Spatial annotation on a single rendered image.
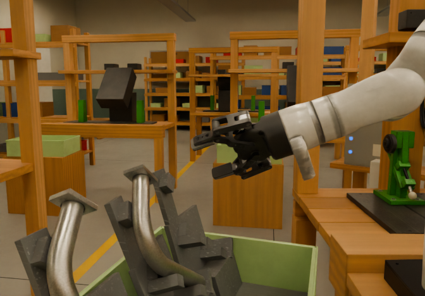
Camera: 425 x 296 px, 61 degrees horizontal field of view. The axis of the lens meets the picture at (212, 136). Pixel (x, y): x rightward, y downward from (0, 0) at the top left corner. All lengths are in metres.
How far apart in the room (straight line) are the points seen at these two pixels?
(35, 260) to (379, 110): 0.50
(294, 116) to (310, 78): 1.00
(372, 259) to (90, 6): 12.36
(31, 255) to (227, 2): 11.32
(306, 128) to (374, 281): 0.59
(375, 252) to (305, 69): 0.78
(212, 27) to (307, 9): 10.09
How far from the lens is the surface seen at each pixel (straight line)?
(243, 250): 0.96
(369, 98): 0.57
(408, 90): 0.57
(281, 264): 0.96
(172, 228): 0.82
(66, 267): 0.51
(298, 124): 0.56
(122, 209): 0.64
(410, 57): 0.63
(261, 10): 11.57
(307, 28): 1.57
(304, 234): 1.69
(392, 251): 1.13
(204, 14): 11.73
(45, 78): 6.33
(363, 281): 1.06
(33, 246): 0.55
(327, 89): 8.42
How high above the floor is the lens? 1.34
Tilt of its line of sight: 8 degrees down
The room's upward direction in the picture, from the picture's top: straight up
